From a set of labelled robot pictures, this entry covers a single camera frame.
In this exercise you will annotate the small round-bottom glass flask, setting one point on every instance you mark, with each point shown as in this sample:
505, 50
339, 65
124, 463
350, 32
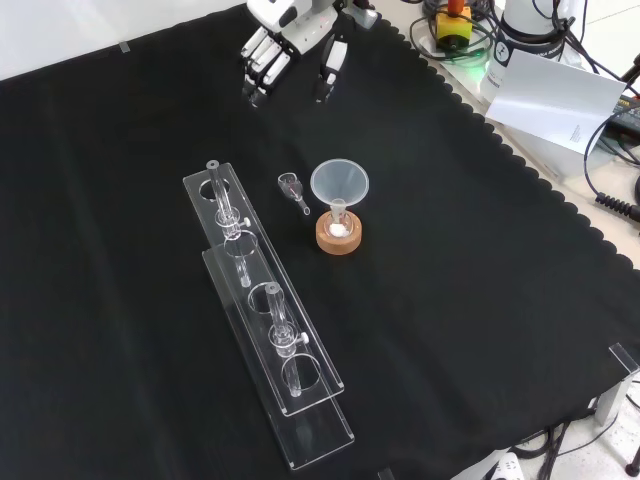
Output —
339, 226

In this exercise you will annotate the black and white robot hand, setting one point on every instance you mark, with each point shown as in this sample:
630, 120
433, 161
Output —
305, 25

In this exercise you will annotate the translucent plastic funnel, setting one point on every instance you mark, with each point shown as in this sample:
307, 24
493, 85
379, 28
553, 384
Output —
340, 180

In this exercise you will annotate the black power adapter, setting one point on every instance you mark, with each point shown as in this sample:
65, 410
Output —
627, 112

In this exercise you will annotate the white power strip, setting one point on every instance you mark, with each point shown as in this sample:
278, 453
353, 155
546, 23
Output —
506, 467

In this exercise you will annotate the white folded paper card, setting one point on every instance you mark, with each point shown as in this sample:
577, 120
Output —
555, 100

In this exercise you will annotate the yellow stop button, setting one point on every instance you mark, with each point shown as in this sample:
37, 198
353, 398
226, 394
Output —
452, 30

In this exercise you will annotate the black table cloth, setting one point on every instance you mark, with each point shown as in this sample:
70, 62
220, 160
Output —
450, 300

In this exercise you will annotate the white column with black band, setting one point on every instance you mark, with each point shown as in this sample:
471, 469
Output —
530, 25

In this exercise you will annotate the grey tape piece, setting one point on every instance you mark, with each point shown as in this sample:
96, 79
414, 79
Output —
124, 47

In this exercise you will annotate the clear acrylic funnel stand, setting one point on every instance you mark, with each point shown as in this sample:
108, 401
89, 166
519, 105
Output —
280, 350

